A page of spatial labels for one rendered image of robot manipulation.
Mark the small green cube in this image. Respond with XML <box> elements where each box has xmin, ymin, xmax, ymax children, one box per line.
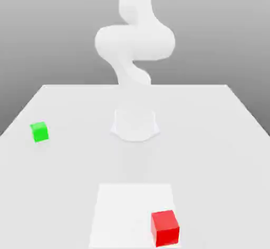
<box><xmin>30</xmin><ymin>121</ymin><xmax>50</xmax><ymax>143</ymax></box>

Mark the small red cube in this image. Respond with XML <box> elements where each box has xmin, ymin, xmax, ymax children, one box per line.
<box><xmin>150</xmin><ymin>209</ymin><xmax>180</xmax><ymax>248</ymax></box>

